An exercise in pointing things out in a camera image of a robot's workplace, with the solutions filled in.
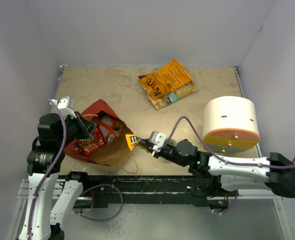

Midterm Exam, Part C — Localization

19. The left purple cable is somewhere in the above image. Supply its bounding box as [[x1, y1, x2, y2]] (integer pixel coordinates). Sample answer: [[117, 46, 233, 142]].
[[24, 98, 125, 240]]

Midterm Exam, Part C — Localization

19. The yellow kettle chips bag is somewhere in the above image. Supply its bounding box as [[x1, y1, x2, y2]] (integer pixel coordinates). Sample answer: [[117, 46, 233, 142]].
[[147, 81, 197, 110]]

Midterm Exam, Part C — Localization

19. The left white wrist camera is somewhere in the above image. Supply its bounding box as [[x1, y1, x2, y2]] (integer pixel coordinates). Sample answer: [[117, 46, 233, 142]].
[[51, 96, 77, 119]]

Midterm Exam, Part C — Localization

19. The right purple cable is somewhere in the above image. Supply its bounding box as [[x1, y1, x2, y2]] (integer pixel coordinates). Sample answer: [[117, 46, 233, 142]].
[[162, 116, 295, 216]]

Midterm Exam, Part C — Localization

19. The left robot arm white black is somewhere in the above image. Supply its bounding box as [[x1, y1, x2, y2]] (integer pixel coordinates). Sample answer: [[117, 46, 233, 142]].
[[18, 111, 97, 240]]

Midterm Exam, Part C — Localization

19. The clear tape roll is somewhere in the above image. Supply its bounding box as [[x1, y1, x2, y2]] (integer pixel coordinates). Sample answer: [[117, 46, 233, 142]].
[[167, 139, 177, 147]]

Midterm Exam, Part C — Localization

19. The red rice cracker packet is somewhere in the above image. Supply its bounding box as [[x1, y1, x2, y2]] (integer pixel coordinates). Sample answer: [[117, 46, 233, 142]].
[[76, 129, 107, 157]]

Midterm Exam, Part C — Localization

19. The red brown paper bag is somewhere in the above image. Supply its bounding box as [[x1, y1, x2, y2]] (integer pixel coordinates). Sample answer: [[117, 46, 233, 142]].
[[64, 99, 133, 167]]

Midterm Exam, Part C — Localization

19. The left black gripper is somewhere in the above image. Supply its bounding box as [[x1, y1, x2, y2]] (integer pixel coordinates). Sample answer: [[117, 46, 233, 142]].
[[56, 110, 97, 147]]

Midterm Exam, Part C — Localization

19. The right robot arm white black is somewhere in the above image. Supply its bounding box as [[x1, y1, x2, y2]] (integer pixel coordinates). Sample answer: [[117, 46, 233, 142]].
[[137, 139, 295, 198]]

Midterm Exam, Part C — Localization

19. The large white paper roll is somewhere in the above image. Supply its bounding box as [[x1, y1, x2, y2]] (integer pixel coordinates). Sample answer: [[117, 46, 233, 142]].
[[202, 96, 260, 154]]

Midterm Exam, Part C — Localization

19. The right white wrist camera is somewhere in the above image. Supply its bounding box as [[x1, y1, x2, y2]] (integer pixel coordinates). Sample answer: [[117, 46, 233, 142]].
[[148, 131, 168, 152]]

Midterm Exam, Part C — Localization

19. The purple cable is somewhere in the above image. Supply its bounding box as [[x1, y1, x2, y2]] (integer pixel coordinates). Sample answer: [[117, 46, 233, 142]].
[[162, 116, 295, 216], [24, 98, 125, 240]]

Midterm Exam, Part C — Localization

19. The yellow candy packet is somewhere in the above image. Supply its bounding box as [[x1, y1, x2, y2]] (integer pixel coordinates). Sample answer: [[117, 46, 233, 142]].
[[125, 134, 143, 151]]

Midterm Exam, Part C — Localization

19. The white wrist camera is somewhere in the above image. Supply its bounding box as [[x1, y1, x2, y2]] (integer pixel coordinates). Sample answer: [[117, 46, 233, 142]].
[[51, 96, 77, 119], [148, 131, 168, 152]]

